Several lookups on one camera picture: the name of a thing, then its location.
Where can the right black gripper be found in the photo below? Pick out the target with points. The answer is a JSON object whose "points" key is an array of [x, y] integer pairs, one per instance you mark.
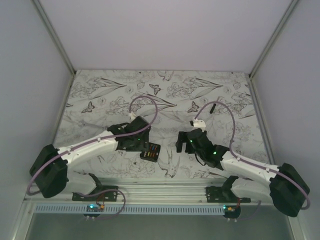
{"points": [[182, 138]]}

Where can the green circuit board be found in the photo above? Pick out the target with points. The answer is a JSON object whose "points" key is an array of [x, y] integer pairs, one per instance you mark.
{"points": [[93, 210], [231, 212]]}

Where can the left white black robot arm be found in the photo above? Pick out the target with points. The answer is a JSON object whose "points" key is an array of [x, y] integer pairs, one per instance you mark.
{"points": [[51, 167]]}

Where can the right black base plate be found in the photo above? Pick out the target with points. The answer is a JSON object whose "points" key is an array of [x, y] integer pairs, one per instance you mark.
{"points": [[216, 194]]}

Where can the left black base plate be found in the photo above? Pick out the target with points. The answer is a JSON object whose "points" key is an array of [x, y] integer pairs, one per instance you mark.
{"points": [[105, 193]]}

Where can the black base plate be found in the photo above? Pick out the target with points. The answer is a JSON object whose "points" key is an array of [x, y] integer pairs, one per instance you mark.
{"points": [[105, 193], [216, 194]]}

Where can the black fuse box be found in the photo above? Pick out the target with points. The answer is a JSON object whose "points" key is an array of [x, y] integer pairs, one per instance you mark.
{"points": [[152, 153]]}

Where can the black screwdriver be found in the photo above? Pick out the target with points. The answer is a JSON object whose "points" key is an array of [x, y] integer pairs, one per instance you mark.
{"points": [[212, 108]]}

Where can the right green circuit board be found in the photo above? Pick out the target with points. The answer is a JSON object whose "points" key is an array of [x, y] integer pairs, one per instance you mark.
{"points": [[231, 212]]}

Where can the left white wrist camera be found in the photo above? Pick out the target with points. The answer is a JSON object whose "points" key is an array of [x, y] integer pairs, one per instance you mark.
{"points": [[132, 116]]}

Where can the left green circuit board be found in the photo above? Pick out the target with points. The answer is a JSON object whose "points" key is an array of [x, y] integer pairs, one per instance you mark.
{"points": [[93, 210]]}

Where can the aluminium rail front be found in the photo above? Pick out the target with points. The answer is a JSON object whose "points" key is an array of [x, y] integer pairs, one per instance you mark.
{"points": [[140, 191]]}

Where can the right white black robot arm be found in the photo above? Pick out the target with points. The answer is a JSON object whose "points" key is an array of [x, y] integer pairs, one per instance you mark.
{"points": [[248, 179]]}

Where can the floral printed mat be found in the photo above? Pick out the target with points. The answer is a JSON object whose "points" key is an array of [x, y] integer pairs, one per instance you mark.
{"points": [[170, 99]]}

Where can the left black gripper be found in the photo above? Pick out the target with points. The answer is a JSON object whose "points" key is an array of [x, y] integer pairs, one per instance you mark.
{"points": [[145, 141]]}

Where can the white slotted cable duct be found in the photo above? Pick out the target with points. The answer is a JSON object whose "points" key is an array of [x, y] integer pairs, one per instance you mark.
{"points": [[132, 209]]}

